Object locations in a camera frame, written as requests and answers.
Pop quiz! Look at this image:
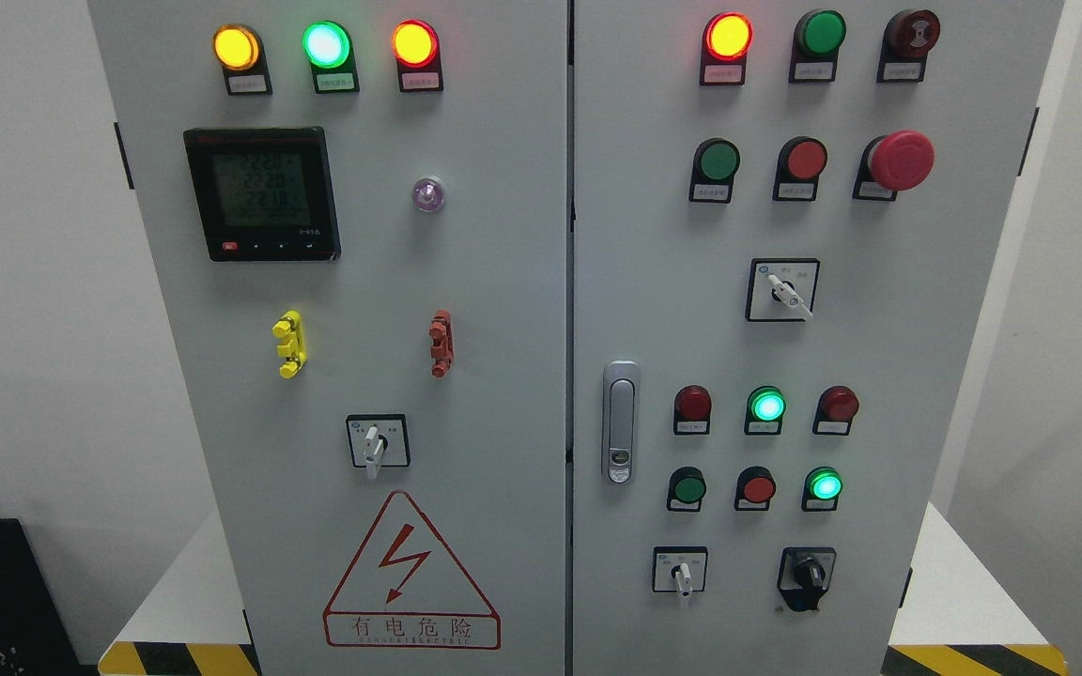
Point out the white rotary selector switch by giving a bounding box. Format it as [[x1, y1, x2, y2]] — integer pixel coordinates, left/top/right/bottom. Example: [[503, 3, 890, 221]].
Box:
[[345, 414, 411, 481]]

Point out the red lit indicator light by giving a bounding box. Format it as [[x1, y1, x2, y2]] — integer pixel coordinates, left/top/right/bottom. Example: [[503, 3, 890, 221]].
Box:
[[699, 12, 754, 87]]

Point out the green lit indicator light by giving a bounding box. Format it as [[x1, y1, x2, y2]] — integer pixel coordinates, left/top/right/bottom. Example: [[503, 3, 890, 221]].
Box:
[[301, 21, 360, 94]]

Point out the yellow indicator light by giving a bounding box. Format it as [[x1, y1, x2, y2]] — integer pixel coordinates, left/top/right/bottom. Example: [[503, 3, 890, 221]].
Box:
[[213, 24, 273, 96]]

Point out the grey electrical cabinet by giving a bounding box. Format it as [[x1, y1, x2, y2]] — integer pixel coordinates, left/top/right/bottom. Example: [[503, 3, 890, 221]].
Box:
[[87, 1, 1064, 675]]

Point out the red test terminal block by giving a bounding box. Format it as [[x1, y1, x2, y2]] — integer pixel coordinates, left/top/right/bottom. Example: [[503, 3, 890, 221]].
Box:
[[428, 309, 456, 379]]

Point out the dark red indicator light left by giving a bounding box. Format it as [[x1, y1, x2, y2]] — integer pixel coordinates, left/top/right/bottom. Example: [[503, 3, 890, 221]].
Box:
[[672, 385, 712, 436]]

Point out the dark red indicator light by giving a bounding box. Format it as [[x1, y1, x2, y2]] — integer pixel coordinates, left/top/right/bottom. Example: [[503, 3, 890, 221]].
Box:
[[672, 385, 712, 436], [812, 385, 860, 436]]

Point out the clear white indicator lamp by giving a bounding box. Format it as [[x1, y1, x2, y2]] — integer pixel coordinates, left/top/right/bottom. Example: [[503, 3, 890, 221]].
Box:
[[411, 176, 446, 213]]

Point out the green push button lower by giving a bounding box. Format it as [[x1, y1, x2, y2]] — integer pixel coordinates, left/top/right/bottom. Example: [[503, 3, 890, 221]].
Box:
[[667, 466, 707, 511]]

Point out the green lit indicator middle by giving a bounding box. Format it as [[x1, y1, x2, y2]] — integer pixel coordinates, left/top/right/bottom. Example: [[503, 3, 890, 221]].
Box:
[[744, 385, 786, 436]]

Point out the green push button upper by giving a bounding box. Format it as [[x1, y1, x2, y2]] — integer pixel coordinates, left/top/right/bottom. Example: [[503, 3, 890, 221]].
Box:
[[688, 137, 740, 204]]

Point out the yellow test terminal block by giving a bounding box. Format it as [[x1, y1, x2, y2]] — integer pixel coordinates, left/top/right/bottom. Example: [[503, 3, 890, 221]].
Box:
[[271, 312, 306, 379]]

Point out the red push button lower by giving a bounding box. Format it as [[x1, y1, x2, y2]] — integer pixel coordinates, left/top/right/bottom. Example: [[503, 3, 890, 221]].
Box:
[[734, 466, 777, 511]]

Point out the red push button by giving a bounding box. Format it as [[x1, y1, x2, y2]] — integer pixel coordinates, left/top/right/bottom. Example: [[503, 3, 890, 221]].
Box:
[[734, 466, 777, 511], [771, 136, 827, 202]]

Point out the red electrical hazard sticker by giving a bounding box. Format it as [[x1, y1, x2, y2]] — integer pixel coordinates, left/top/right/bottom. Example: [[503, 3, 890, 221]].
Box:
[[324, 489, 500, 651]]

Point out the dark red indicator light right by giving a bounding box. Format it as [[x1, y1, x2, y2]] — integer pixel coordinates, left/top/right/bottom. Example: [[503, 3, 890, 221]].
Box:
[[812, 385, 860, 436]]

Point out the black digital power meter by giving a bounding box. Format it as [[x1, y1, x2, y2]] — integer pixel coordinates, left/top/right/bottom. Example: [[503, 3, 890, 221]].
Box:
[[183, 127, 342, 262]]

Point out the red push button upper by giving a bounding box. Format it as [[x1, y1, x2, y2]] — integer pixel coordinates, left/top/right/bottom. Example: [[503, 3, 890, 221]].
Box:
[[771, 136, 827, 202]]

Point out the green lit push button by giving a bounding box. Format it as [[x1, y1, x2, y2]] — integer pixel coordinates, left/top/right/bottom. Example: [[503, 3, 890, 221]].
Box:
[[800, 467, 844, 513]]

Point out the orange-red indicator light left door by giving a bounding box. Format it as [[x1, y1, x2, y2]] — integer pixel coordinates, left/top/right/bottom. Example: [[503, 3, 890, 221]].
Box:
[[391, 19, 445, 93]]

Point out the red emergency stop button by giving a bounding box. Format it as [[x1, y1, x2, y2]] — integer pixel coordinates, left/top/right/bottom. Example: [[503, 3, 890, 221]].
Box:
[[853, 130, 935, 202]]

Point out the green indicator light top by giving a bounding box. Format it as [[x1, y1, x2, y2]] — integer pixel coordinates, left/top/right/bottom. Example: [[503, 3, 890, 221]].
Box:
[[787, 8, 847, 83]]

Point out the dark red buzzer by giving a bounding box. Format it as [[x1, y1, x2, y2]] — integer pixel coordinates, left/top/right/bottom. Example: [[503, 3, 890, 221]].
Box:
[[876, 9, 941, 83]]

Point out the white platform with hazard stripes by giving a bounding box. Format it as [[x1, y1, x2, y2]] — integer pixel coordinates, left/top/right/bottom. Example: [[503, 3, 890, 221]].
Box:
[[96, 506, 1069, 675]]

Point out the silver door lock handle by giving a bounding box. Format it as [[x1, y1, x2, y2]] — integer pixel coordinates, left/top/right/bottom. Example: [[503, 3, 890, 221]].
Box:
[[601, 361, 639, 486]]

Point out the white selector switch right upper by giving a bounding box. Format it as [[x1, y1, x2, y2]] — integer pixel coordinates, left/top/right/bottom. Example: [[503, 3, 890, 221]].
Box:
[[745, 259, 821, 322]]

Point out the white selector switch lower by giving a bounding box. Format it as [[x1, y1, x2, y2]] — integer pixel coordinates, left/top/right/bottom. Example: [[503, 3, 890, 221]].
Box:
[[650, 546, 708, 600]]

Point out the black key selector switch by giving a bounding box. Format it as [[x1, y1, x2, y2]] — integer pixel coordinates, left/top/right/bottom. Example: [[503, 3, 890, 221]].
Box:
[[777, 546, 837, 612]]

